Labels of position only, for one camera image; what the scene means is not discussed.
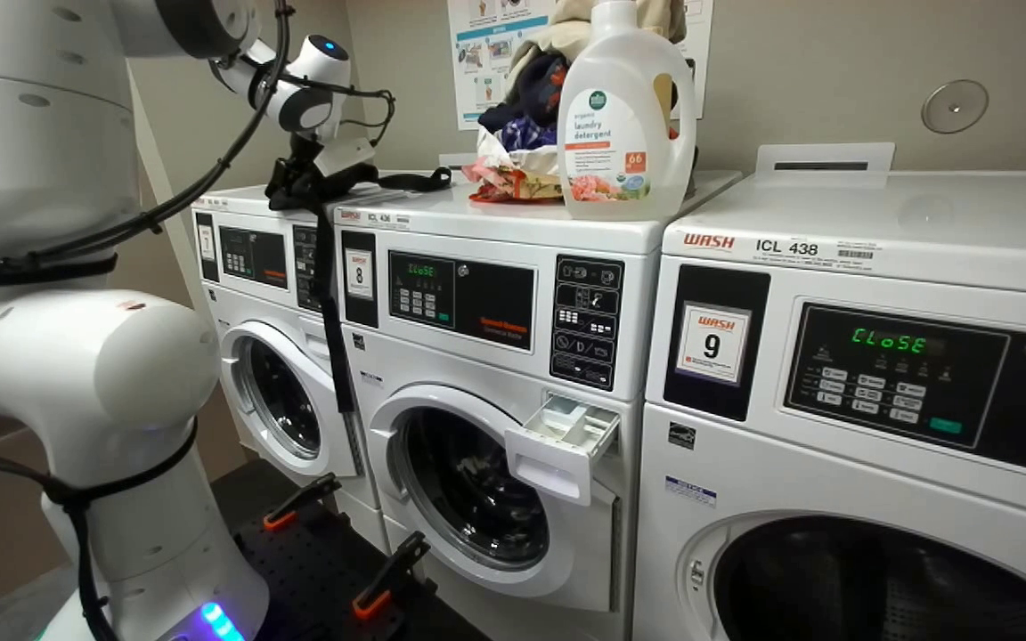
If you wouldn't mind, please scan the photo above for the black and orange clamp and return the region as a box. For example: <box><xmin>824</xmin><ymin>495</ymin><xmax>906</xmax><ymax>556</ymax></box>
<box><xmin>255</xmin><ymin>471</ymin><xmax>347</xmax><ymax>539</ymax></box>
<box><xmin>347</xmin><ymin>526</ymin><xmax>436</xmax><ymax>625</ymax></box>

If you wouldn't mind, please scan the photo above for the wall poster with blue print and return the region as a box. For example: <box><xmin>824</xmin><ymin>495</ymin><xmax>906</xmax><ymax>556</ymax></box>
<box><xmin>445</xmin><ymin>0</ymin><xmax>565</xmax><ymax>136</ymax></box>

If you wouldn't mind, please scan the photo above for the round washer door number 8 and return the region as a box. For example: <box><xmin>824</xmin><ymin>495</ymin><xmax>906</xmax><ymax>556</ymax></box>
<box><xmin>363</xmin><ymin>382</ymin><xmax>600</xmax><ymax>606</ymax></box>

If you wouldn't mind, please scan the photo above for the white washing machine number 8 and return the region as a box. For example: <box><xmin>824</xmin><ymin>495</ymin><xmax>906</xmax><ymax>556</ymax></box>
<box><xmin>332</xmin><ymin>165</ymin><xmax>753</xmax><ymax>641</ymax></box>

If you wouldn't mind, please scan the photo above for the round washer door without number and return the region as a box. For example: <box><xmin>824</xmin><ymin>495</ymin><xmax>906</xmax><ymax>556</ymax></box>
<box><xmin>217</xmin><ymin>318</ymin><xmax>358</xmax><ymax>483</ymax></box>

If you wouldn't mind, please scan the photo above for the white open detergent drawer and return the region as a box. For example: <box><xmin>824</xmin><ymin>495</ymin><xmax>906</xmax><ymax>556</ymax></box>
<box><xmin>506</xmin><ymin>396</ymin><xmax>628</xmax><ymax>509</ymax></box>

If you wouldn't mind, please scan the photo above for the round wall plate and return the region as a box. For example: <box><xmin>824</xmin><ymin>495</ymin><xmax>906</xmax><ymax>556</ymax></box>
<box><xmin>914</xmin><ymin>73</ymin><xmax>993</xmax><ymax>139</ymax></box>

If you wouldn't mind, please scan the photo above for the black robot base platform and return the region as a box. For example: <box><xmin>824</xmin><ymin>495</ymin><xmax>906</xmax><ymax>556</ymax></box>
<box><xmin>208</xmin><ymin>456</ymin><xmax>496</xmax><ymax>641</ymax></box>

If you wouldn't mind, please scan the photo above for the white laundry detergent bottle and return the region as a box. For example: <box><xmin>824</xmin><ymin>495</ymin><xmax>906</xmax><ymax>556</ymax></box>
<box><xmin>554</xmin><ymin>0</ymin><xmax>700</xmax><ymax>221</ymax></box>

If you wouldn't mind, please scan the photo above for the white washing machine without number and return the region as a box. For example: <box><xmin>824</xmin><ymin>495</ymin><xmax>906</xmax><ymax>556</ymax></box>
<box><xmin>185</xmin><ymin>177</ymin><xmax>363</xmax><ymax>491</ymax></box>

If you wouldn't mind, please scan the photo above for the white washing machine number 9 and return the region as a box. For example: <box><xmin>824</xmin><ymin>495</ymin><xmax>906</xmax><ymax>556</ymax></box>
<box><xmin>628</xmin><ymin>167</ymin><xmax>1026</xmax><ymax>641</ymax></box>

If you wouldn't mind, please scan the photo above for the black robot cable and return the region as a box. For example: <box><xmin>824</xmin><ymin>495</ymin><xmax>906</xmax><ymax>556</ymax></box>
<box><xmin>0</xmin><ymin>0</ymin><xmax>400</xmax><ymax>641</ymax></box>

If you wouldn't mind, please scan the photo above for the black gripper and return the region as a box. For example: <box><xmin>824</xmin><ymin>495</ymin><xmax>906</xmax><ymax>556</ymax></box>
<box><xmin>263</xmin><ymin>129</ymin><xmax>339</xmax><ymax>215</ymax></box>

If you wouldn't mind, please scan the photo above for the white card reader box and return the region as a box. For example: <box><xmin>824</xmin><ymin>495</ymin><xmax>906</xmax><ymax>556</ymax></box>
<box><xmin>753</xmin><ymin>139</ymin><xmax>896</xmax><ymax>191</ymax></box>

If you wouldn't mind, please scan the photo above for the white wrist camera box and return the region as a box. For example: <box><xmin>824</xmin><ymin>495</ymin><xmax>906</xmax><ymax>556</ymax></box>
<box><xmin>310</xmin><ymin>123</ymin><xmax>381</xmax><ymax>183</ymax></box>

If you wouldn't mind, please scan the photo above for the dark navy garment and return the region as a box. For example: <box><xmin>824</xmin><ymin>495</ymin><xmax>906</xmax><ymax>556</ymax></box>
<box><xmin>474</xmin><ymin>41</ymin><xmax>575</xmax><ymax>153</ymax></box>

